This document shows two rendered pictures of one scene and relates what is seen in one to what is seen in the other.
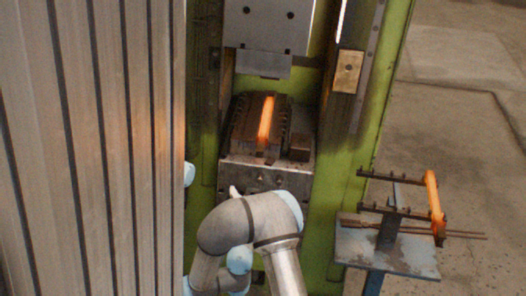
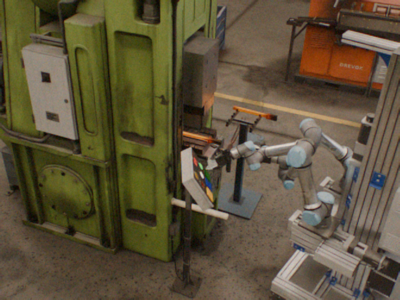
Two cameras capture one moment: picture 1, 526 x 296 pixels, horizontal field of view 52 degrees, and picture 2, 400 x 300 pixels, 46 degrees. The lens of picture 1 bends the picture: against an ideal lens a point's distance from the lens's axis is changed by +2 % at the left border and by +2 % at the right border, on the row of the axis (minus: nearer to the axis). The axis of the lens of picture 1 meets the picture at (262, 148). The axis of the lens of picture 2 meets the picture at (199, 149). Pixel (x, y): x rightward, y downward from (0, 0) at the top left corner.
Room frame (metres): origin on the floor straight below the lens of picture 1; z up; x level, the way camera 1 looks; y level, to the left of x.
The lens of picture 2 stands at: (0.87, 2.95, 3.01)
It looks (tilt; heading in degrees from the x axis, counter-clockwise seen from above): 34 degrees down; 288
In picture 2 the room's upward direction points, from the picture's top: 2 degrees clockwise
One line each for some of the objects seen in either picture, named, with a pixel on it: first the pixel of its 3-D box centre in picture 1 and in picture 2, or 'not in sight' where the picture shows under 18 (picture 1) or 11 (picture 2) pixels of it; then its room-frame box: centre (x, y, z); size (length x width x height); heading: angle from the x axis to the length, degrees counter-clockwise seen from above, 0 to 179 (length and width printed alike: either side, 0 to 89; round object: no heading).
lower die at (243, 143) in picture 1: (260, 120); (182, 139); (1.98, 0.02, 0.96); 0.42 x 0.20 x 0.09; 178
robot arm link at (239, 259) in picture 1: (240, 254); (284, 161); (1.16, 0.03, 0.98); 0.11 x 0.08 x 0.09; 178
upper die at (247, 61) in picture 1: (268, 41); (183, 99); (1.98, 0.02, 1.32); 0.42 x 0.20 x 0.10; 178
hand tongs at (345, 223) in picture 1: (413, 229); (236, 133); (1.70, -0.65, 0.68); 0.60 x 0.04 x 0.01; 92
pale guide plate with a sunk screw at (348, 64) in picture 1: (347, 71); not in sight; (1.88, -0.29, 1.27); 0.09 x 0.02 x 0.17; 88
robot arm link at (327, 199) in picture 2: not in sight; (324, 203); (0.83, 0.42, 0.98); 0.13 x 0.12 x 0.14; 71
